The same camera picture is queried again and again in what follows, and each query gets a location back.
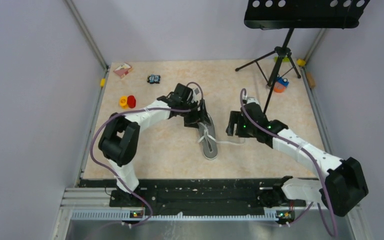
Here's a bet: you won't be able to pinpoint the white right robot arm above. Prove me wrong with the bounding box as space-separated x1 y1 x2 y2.
226 102 369 217

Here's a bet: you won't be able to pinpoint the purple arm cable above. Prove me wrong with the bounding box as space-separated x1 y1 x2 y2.
239 88 339 239
89 81 205 229

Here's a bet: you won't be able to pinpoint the grey canvas sneaker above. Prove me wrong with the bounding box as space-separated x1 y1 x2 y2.
197 115 218 160

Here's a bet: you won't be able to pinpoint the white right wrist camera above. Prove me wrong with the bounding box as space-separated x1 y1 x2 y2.
243 96 260 105

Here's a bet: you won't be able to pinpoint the yellow corner clip right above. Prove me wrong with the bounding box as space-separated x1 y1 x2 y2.
296 58 307 67

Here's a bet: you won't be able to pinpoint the small black blue toy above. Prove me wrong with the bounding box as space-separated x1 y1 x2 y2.
147 74 161 84

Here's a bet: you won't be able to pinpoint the orange blue toy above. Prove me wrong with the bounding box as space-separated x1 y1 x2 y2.
273 77 289 93

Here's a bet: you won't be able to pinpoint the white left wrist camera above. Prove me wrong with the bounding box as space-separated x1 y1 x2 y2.
192 87 202 101

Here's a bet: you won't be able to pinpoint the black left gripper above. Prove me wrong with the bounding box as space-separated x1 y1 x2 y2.
179 99 212 129

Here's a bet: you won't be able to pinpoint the black music stand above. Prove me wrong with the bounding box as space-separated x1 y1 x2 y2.
244 0 370 95

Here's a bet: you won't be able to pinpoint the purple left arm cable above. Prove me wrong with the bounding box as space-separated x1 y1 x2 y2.
89 81 205 229

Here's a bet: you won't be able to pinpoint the yellow corner clip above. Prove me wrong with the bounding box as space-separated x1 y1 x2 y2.
100 78 106 88
296 58 307 67

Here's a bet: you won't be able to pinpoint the yellow round toy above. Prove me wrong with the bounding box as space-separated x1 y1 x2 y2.
119 96 129 109

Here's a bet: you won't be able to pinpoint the yellow corner clip left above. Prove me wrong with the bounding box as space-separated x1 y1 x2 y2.
100 78 106 88

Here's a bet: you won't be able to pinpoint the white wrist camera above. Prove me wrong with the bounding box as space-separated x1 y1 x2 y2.
243 96 260 105
192 87 202 101

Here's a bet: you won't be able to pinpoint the white slotted cable duct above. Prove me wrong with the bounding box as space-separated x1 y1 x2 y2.
71 209 279 222

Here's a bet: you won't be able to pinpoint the red round toy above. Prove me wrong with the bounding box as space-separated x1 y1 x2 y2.
127 95 137 109

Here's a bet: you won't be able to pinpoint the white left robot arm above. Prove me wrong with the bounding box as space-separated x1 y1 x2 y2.
98 82 218 207

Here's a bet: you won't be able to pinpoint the pink and white box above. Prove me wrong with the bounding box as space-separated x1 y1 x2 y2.
113 62 133 79

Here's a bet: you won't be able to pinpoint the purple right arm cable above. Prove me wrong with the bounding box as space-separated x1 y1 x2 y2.
239 88 339 239

